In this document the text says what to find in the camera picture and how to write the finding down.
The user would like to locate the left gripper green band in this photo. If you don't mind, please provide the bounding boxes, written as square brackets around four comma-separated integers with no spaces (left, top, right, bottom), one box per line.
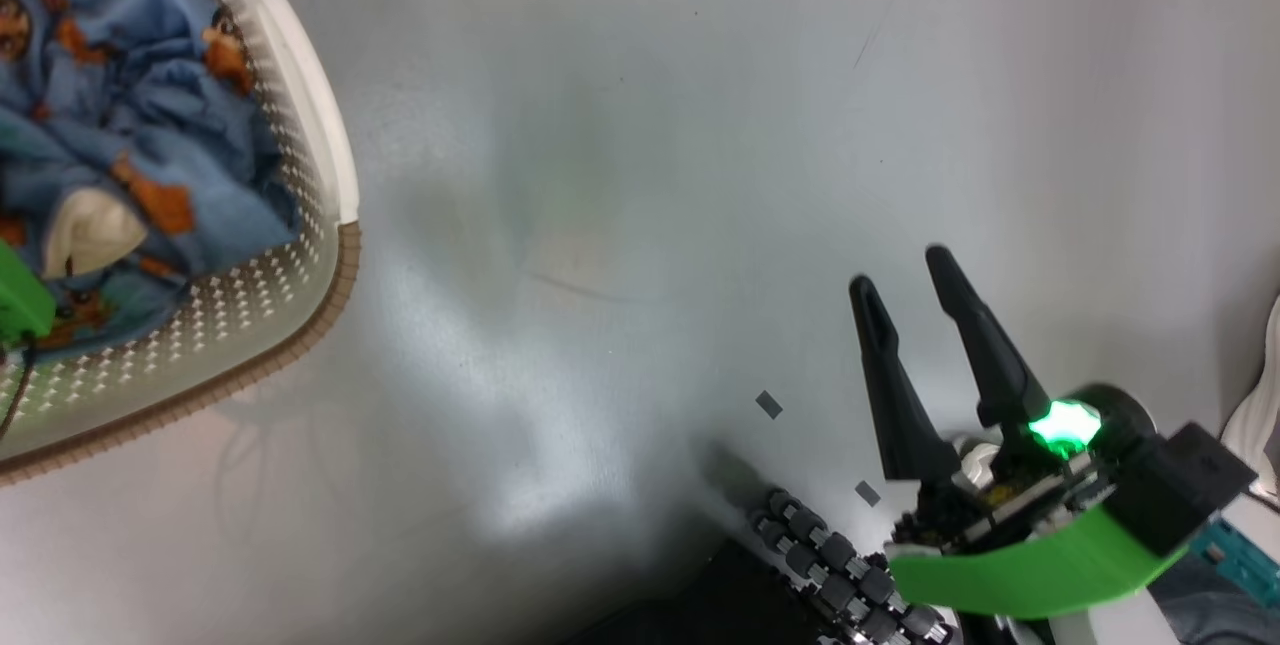
[0,240,58,346]

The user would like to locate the teal cable connector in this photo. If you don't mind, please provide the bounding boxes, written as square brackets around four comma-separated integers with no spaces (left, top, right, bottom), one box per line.
[1190,518,1280,608]

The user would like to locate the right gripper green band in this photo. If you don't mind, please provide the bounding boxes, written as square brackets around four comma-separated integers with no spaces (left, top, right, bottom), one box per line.
[848,245,1201,621]

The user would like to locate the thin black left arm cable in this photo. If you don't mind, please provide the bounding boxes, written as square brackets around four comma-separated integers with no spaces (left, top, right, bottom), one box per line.
[0,340,39,441]

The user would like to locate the cream perforated laundry basket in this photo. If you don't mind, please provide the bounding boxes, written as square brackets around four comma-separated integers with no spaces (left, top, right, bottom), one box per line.
[0,0,362,486]

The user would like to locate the blue clothes with orange print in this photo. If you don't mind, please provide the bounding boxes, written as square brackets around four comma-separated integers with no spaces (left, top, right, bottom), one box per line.
[0,0,301,358]

